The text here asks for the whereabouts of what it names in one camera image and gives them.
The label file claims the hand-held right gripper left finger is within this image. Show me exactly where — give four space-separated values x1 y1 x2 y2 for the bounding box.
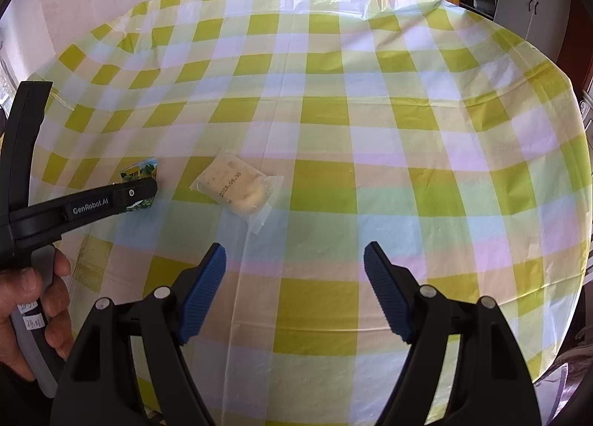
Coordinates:
50 243 227 426

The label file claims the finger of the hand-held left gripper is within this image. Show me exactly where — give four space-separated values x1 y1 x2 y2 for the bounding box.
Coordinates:
110 175 160 214

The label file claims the small green snack packet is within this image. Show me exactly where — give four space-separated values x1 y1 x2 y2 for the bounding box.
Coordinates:
119 157 161 212

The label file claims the green checked plastic tablecloth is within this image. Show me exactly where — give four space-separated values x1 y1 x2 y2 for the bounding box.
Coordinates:
19 0 593 426

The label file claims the pale cake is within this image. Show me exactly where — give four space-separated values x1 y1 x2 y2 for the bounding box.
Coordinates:
190 150 284 237

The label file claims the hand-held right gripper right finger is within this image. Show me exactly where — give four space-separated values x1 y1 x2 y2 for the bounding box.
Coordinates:
364 242 540 426

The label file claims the person's left hand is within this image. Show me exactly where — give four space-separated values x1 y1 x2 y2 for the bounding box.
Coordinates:
0 251 76 383

